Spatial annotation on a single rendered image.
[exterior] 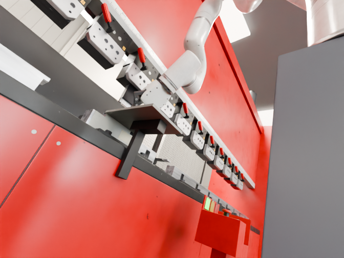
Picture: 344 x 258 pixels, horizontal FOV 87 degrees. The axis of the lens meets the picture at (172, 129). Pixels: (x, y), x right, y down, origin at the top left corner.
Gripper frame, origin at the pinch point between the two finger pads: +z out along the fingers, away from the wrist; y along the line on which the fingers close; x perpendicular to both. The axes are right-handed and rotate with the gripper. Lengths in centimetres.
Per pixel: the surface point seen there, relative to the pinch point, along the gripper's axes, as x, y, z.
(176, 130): 14.9, -7.8, -7.5
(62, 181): 24.1, 15.0, 21.6
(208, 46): -63, -37, -63
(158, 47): -32.6, 0.7, -28.2
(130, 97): -14.0, 0.8, -1.4
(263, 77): -173, -229, -171
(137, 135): 11.1, 0.2, 3.7
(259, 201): -15, -216, -9
